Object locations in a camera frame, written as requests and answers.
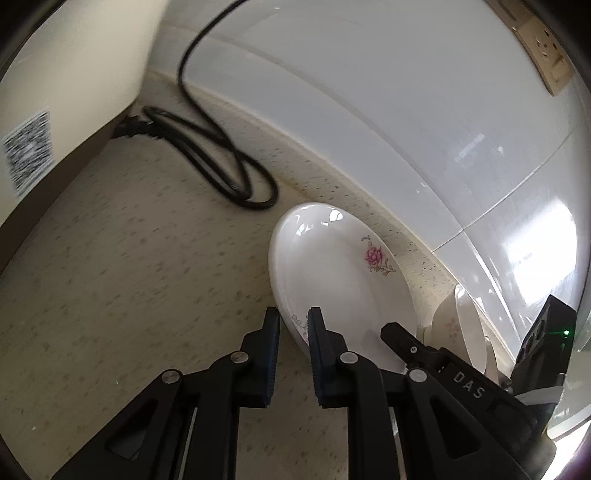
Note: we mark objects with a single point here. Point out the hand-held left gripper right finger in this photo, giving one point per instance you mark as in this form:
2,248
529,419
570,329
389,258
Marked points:
316,355

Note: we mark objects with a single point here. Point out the cream rice cooker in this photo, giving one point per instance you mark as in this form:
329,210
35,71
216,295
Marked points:
69,92

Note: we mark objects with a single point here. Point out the white cloth strip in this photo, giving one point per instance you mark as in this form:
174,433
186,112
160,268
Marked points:
540,396

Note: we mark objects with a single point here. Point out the medium floral white plate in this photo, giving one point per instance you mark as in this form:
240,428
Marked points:
337,286

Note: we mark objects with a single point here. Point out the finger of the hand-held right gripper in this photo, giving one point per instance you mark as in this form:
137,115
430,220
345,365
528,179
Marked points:
406,344

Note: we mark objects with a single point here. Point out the white bowl with floral print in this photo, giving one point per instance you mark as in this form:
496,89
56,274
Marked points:
468,323

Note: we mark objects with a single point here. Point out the bronze wall socket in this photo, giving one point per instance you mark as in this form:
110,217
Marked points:
549,50

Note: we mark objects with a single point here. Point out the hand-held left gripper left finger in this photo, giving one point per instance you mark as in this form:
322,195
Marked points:
272,355

